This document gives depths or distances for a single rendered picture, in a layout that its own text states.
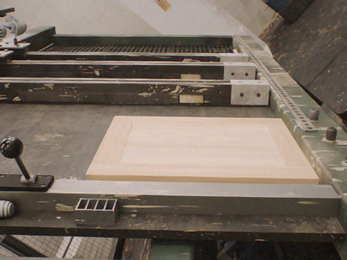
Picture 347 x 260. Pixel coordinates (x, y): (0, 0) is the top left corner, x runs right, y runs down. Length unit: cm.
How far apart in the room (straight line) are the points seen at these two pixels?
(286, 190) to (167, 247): 24
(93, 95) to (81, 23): 511
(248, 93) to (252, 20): 485
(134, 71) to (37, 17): 511
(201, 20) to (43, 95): 348
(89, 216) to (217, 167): 31
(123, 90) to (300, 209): 79
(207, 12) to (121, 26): 195
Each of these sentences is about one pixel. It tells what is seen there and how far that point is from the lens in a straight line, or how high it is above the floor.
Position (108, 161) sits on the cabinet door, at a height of 125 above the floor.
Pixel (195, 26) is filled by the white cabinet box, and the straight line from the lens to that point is 477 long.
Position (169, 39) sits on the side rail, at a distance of 255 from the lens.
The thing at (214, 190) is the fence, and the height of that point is 108.
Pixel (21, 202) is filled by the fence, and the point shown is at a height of 135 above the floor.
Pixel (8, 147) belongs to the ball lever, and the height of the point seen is 142.
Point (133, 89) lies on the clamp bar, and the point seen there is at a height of 127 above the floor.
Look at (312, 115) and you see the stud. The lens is 114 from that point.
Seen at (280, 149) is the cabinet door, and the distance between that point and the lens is 101.
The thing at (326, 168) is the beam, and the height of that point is 91.
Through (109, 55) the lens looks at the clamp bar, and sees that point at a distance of 187.
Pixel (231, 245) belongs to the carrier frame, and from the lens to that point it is 187.
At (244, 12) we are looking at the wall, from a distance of 617.
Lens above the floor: 135
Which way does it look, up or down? 11 degrees down
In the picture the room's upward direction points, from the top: 54 degrees counter-clockwise
